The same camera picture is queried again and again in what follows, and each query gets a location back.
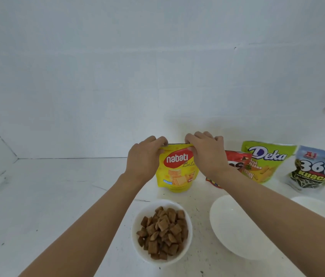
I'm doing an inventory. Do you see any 360 Kuaci seed bag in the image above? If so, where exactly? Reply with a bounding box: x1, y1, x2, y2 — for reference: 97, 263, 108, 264
285, 145, 325, 194

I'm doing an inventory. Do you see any green snack bag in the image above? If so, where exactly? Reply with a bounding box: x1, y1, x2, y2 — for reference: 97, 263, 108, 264
241, 140, 298, 184

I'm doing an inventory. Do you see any person's right hand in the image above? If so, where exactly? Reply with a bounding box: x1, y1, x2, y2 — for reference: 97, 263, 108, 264
184, 131, 232, 182

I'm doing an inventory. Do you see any yellow snack bag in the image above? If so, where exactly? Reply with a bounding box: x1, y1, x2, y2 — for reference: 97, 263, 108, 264
156, 143, 200, 194

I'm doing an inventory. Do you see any white round bowl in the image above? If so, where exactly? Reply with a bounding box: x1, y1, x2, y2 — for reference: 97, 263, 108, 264
209, 194, 276, 261
290, 196, 325, 228
131, 199, 193, 267

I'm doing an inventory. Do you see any person's left forearm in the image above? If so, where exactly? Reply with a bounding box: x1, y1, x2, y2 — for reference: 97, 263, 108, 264
18, 173, 144, 277

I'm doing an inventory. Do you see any person's right forearm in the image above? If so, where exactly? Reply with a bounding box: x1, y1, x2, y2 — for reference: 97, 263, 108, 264
216, 166, 325, 277

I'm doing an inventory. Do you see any red Nips candy bag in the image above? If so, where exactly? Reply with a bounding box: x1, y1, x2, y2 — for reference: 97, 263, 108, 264
205, 150, 253, 189

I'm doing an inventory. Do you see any pile of brown pillow snacks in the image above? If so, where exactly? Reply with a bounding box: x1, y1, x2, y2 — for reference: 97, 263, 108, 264
136, 206, 189, 260

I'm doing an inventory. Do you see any person's left hand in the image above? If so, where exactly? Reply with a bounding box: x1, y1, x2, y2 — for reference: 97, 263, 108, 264
123, 135, 169, 185

